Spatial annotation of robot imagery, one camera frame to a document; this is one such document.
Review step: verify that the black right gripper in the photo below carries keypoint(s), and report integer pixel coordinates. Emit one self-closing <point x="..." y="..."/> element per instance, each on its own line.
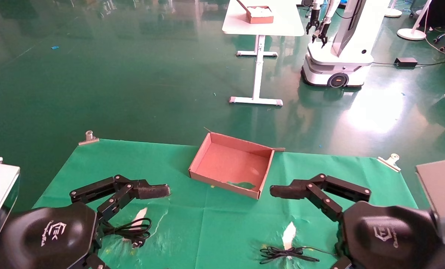
<point x="390" y="239"/>

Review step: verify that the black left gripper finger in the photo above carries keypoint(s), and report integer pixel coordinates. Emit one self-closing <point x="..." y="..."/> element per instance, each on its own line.
<point x="151" y="191"/>

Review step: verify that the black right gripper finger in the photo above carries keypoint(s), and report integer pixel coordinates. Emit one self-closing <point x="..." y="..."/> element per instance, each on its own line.
<point x="288" y="191"/>

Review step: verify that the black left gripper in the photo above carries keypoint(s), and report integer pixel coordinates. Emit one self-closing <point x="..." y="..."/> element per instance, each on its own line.
<point x="50" y="239"/>

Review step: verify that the open brown cardboard box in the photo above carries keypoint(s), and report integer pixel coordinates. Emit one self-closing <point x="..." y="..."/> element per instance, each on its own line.
<point x="232" y="164"/>

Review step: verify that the small brown lidded box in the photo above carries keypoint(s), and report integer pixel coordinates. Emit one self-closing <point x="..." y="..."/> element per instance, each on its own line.
<point x="260" y="19"/>

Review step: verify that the green table cloth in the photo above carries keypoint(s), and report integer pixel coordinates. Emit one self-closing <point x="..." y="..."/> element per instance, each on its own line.
<point x="215" y="231"/>

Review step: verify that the silver binder clip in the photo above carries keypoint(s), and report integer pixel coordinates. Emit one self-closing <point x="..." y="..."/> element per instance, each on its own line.
<point x="390" y="161"/>
<point x="88" y="139"/>

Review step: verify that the white wheeled robot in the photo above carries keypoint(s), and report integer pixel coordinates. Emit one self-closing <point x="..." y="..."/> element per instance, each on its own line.
<point x="342" y="63"/>

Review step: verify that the black power adapter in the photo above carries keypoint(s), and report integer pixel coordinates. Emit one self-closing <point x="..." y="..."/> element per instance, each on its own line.
<point x="406" y="62"/>

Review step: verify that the white packing material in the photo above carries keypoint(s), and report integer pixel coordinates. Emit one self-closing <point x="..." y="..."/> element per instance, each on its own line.
<point x="261" y="11"/>

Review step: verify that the white round stand base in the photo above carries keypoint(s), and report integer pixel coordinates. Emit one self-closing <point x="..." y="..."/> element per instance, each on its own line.
<point x="393" y="13"/>

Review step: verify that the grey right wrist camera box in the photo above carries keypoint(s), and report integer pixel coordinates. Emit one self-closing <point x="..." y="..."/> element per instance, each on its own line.
<point x="444" y="198"/>

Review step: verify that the white pedestal table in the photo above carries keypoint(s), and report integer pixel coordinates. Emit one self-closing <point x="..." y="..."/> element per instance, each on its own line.
<point x="282" y="26"/>

